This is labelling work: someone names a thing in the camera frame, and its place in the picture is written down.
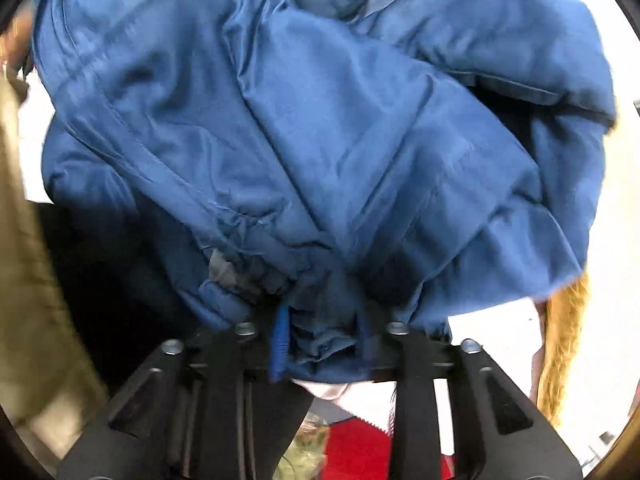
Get pink polka dot bedsheet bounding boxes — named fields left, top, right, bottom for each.
left=297, top=299, right=544, bottom=434

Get red patterned cloth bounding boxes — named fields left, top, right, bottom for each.
left=319, top=416, right=457, bottom=480

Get dark blue large garment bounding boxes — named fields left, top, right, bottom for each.
left=32, top=0, right=615, bottom=382

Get khaki trousers of person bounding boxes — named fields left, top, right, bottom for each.
left=1, top=78, right=106, bottom=458

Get yellow fuzzy cloth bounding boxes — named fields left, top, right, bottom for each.
left=534, top=271, right=590, bottom=429

